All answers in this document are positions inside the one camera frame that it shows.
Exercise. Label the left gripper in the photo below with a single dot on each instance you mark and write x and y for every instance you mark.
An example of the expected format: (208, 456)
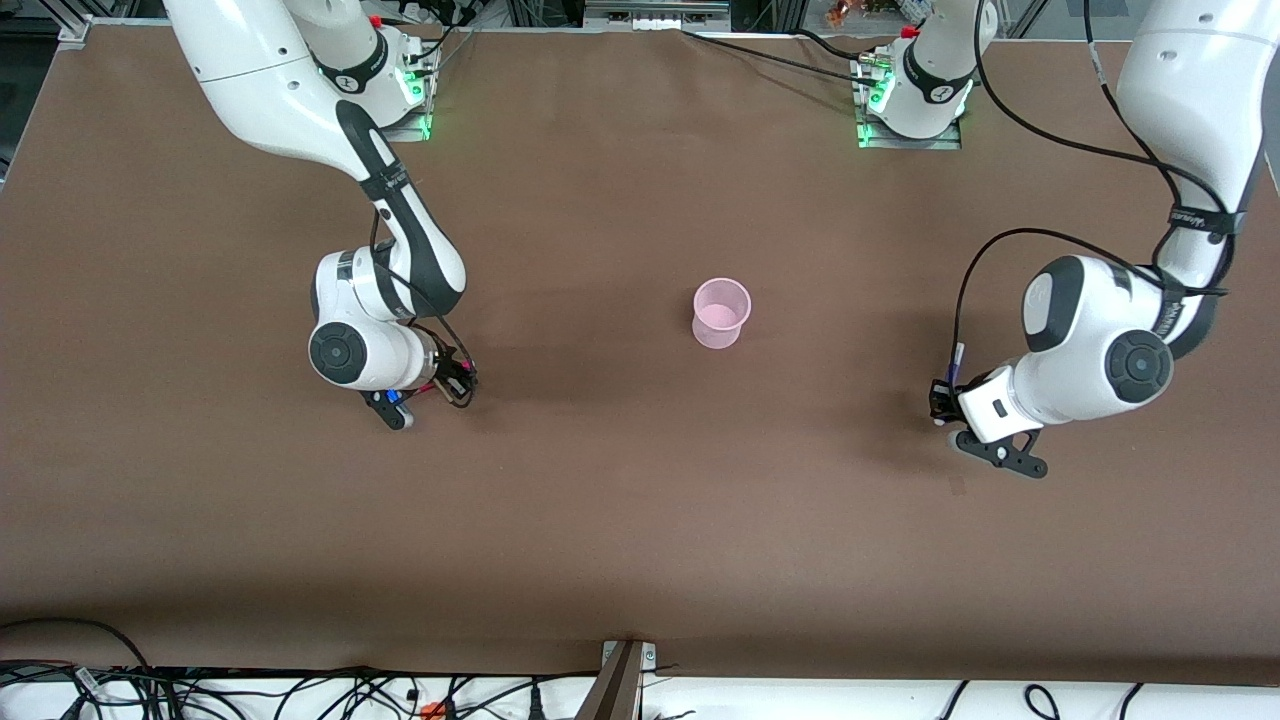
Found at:
(941, 398)

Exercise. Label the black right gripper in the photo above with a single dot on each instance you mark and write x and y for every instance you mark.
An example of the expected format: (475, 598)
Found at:
(453, 374)

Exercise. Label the purple marker pen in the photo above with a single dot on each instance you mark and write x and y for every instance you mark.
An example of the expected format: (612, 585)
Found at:
(958, 360)

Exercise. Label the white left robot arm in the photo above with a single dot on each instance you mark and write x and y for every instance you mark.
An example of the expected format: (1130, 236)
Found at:
(1080, 330)

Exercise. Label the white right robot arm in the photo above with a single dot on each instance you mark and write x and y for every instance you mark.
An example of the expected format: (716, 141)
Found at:
(260, 90)

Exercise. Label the pink cup pen holder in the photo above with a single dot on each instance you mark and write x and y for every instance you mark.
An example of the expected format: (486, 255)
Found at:
(721, 315)

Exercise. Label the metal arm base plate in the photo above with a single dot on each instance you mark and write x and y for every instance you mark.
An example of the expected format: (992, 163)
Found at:
(410, 130)
(940, 142)

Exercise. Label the metal table edge bracket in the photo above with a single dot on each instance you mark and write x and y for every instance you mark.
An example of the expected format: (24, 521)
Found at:
(625, 670)

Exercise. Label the aluminium frame rail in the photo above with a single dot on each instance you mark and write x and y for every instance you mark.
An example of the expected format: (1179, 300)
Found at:
(655, 8)

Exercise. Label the metal table corner bracket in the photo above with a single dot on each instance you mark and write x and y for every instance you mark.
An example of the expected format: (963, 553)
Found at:
(75, 30)

